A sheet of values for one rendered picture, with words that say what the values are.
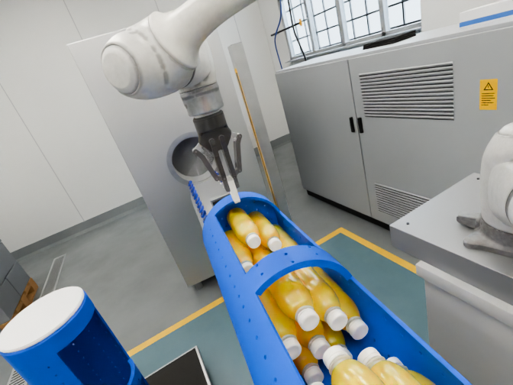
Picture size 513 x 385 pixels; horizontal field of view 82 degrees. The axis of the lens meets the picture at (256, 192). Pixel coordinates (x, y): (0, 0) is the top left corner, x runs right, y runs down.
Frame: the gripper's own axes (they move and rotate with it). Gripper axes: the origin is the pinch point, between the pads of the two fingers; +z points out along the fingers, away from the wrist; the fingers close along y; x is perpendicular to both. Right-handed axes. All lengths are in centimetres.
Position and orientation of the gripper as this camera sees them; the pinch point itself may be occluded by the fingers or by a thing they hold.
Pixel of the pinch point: (233, 189)
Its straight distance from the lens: 77.8
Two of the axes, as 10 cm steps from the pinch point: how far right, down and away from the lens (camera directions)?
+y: -9.1, 3.6, -2.0
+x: 3.2, 2.9, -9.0
